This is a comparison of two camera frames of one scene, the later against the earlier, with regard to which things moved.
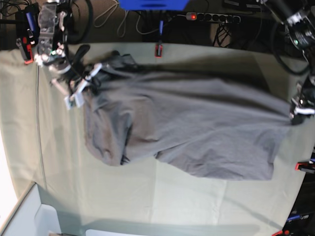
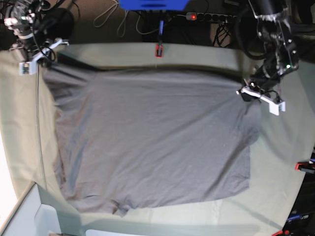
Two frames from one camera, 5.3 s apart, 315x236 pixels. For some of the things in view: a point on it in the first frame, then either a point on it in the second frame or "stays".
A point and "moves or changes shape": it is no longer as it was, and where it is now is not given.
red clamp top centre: (158, 49) stays
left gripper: (78, 74) to (31, 46)
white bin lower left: (29, 217) stays
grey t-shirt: (207, 126) moves or changes shape
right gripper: (303, 103) to (265, 79)
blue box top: (151, 5) stays
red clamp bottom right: (284, 232) stays
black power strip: (225, 18) stays
